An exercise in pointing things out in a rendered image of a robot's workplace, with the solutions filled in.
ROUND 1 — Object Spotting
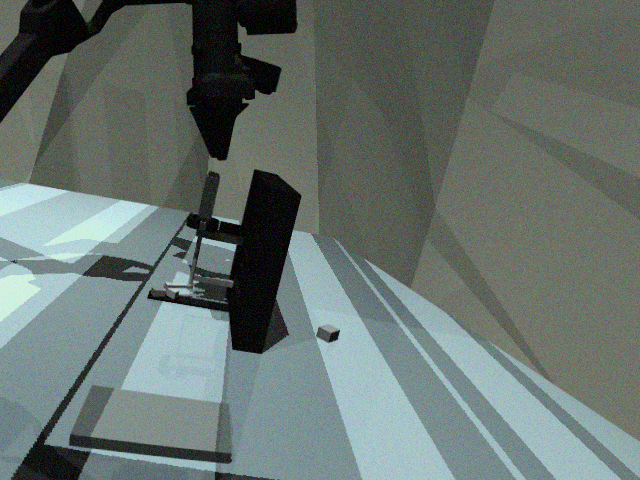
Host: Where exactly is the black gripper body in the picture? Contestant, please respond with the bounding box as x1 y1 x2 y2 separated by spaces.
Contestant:
187 32 255 106

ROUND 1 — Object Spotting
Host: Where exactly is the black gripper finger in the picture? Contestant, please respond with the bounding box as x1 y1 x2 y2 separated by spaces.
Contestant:
189 106 217 158
197 102 249 161

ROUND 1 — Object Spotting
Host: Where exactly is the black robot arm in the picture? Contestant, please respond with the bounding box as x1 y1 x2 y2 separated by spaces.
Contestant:
0 0 298 123

